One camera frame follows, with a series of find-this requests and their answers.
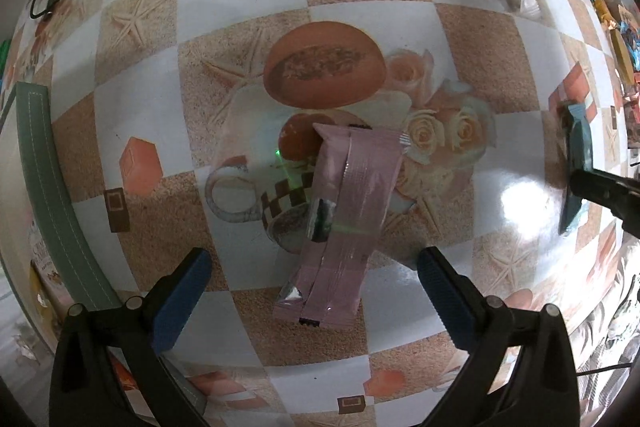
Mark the pink foil snack packet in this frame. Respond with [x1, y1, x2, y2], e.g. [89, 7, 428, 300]
[273, 124, 411, 329]

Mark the light blue snack packet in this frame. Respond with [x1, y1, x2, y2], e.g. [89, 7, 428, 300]
[559, 103, 593, 234]

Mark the white floral cushion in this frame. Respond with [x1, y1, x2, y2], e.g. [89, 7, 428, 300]
[570, 242, 639, 414]

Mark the pink cranberry snack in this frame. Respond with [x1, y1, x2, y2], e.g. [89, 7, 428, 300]
[28, 220, 70, 306]

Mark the clear jar yellow lid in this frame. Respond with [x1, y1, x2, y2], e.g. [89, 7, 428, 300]
[608, 29, 634, 84]

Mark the grey green storage tray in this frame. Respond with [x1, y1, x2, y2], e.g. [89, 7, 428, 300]
[0, 81, 212, 427]

